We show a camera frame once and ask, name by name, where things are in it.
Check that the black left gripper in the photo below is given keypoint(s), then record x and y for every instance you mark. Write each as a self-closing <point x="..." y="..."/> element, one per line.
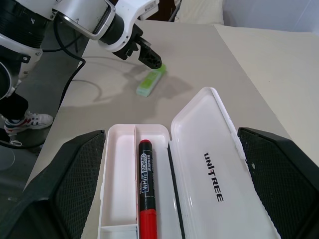
<point x="130" y="46"/>

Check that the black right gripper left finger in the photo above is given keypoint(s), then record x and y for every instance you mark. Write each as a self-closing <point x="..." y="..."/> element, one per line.
<point x="62" y="179"/>

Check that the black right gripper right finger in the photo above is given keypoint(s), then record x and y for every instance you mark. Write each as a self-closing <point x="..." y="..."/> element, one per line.
<point x="281" y="174"/>

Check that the green white eraser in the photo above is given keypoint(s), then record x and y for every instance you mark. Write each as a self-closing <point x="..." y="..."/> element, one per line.
<point x="149" y="81"/>

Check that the white Unitree pencil case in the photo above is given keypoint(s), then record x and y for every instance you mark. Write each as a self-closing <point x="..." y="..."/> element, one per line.
<point x="209" y="159"/>

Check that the red whiteboard marker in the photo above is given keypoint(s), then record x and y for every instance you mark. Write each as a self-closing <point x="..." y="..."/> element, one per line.
<point x="147" y="189"/>

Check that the white sneaker with red blue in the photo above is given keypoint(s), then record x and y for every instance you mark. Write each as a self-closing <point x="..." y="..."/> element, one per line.
<point x="30" y="120"/>

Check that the white fabric sheet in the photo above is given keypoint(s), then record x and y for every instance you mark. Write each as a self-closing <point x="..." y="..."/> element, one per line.
<point x="199" y="11"/>

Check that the black trouser leg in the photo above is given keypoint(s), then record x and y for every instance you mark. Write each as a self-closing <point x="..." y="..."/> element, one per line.
<point x="12" y="105"/>

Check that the silver robot torso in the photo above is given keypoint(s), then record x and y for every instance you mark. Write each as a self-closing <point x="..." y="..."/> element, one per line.
<point x="17" y="37"/>

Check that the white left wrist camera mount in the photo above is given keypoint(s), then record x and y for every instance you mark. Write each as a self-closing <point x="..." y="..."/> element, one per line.
<point x="130" y="15"/>

